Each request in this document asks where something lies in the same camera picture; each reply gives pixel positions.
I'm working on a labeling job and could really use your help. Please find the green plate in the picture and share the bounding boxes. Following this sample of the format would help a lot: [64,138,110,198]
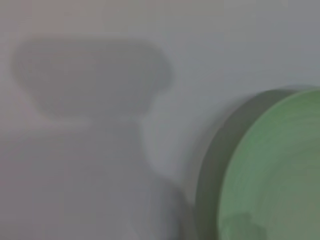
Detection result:
[196,86,320,240]

